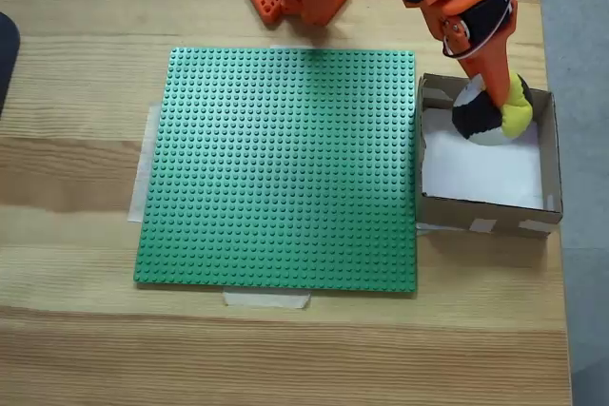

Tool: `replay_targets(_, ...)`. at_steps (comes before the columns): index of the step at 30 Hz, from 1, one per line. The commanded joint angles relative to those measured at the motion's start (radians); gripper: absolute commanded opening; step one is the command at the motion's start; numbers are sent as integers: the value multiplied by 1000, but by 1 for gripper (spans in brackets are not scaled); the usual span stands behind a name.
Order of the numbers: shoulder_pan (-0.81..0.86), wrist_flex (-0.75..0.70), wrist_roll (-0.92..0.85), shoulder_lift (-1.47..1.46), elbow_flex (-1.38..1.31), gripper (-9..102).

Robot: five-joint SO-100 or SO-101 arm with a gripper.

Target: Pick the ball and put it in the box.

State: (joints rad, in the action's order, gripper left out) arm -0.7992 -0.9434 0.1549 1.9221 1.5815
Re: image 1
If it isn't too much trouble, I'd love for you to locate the brown cardboard box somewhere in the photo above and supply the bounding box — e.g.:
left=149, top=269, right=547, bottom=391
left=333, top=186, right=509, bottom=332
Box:
left=416, top=72, right=565, bottom=241

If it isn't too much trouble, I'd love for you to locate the black curved object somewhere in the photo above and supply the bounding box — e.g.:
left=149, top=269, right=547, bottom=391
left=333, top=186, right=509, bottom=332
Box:
left=0, top=10, right=23, bottom=120

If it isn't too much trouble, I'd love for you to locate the yellow black white ball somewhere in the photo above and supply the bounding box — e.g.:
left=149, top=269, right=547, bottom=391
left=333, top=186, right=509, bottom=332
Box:
left=450, top=71, right=534, bottom=146

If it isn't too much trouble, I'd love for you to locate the green studded baseplate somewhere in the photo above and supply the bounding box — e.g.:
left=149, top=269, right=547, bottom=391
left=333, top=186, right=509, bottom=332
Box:
left=132, top=47, right=420, bottom=294

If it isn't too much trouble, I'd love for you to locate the white paper sheet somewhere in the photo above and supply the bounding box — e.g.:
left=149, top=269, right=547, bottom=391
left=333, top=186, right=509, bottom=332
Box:
left=421, top=108, right=546, bottom=211

